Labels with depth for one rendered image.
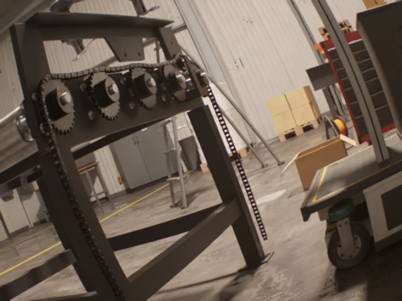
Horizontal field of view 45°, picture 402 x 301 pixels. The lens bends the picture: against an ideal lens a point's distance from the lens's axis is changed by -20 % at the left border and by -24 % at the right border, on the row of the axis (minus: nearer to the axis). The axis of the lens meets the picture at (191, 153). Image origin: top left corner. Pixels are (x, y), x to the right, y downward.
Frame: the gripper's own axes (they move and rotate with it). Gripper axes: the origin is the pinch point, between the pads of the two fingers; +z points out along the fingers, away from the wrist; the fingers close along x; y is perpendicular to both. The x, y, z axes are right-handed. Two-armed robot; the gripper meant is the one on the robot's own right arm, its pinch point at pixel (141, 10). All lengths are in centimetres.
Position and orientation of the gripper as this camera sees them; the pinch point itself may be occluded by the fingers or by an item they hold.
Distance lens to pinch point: 220.4
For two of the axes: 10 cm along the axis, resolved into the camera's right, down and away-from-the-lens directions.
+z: 3.7, 9.3, 0.3
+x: 3.2, -1.5, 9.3
